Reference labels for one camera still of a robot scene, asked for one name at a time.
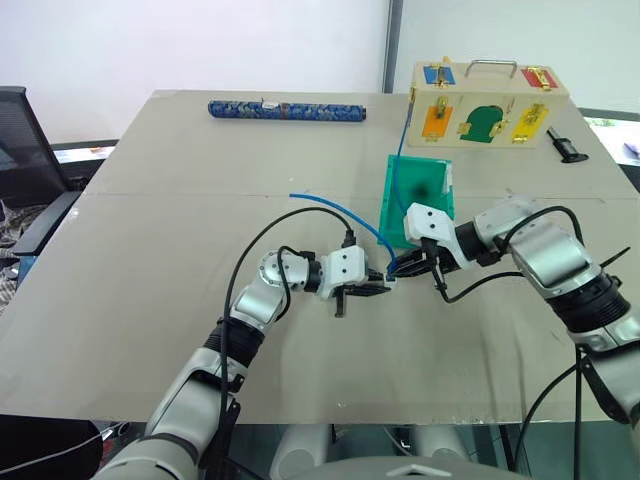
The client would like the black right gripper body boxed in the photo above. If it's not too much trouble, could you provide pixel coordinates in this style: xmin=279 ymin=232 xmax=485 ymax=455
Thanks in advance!
xmin=420 ymin=238 xmax=455 ymax=275

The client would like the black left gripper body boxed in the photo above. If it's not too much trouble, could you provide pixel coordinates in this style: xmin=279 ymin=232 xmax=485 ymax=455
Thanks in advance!
xmin=333 ymin=268 xmax=385 ymax=318

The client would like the blue cable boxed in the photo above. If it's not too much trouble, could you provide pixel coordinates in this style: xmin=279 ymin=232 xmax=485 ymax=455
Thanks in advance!
xmin=391 ymin=92 xmax=416 ymax=214
xmin=289 ymin=191 xmax=401 ymax=275

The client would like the green plastic bin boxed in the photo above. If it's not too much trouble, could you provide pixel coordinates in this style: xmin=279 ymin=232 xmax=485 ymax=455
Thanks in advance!
xmin=377 ymin=153 xmax=457 ymax=251

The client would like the grey rounded cylinder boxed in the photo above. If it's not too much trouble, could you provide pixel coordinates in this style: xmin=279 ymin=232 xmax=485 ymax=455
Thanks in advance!
xmin=413 ymin=424 xmax=472 ymax=480
xmin=271 ymin=424 xmax=332 ymax=480

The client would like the wooden latch lock box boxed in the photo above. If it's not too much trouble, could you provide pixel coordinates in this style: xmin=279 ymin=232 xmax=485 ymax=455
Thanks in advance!
xmin=405 ymin=58 xmax=572 ymax=150

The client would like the blue patterned rolled scroll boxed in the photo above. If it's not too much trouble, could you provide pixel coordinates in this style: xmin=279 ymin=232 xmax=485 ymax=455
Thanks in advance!
xmin=207 ymin=97 xmax=369 ymax=124

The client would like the silver robot torso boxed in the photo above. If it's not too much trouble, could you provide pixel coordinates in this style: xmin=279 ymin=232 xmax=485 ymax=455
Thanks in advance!
xmin=309 ymin=458 xmax=509 ymax=480

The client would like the dark side desk with papers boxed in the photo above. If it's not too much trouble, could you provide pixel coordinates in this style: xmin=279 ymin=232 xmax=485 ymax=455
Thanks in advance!
xmin=48 ymin=138 xmax=121 ymax=182
xmin=578 ymin=106 xmax=640 ymax=194

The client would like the black rounded object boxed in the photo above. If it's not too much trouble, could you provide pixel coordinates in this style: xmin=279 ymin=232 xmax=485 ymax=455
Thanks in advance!
xmin=0 ymin=413 xmax=104 ymax=480

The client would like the grey patterned cloth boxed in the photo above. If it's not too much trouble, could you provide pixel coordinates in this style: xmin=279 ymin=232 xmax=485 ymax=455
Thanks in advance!
xmin=0 ymin=198 xmax=32 ymax=314

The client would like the black mesh office chair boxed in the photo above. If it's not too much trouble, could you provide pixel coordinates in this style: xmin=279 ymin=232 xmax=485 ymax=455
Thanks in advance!
xmin=0 ymin=85 xmax=84 ymax=257

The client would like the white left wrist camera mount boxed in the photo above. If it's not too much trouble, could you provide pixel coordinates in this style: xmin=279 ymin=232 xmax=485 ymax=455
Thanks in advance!
xmin=319 ymin=244 xmax=370 ymax=302

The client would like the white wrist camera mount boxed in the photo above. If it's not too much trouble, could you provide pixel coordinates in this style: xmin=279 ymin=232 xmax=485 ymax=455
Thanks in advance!
xmin=403 ymin=201 xmax=472 ymax=275
xmin=319 ymin=244 xmax=370 ymax=302

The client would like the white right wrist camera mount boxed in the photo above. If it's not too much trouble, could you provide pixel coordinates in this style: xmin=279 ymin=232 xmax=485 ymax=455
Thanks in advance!
xmin=403 ymin=201 xmax=472 ymax=275

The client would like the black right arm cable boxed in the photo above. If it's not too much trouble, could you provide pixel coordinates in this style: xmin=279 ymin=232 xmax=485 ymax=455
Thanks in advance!
xmin=422 ymin=205 xmax=632 ymax=480

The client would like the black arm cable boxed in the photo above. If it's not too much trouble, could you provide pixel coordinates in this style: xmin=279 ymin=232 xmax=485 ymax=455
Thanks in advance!
xmin=197 ymin=206 xmax=359 ymax=480
xmin=422 ymin=205 xmax=632 ymax=480

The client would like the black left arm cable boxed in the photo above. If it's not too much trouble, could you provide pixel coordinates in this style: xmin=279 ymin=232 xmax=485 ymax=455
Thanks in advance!
xmin=197 ymin=206 xmax=359 ymax=480

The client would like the black handle tool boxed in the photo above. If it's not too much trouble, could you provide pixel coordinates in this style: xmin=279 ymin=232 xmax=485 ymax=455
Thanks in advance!
xmin=546 ymin=127 xmax=590 ymax=165

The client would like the grey vertical post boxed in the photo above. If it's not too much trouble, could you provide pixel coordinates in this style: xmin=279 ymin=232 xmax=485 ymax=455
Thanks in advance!
xmin=382 ymin=0 xmax=404 ymax=94

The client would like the thin white cable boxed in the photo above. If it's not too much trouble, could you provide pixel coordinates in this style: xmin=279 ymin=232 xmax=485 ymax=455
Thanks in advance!
xmin=0 ymin=422 xmax=129 ymax=474

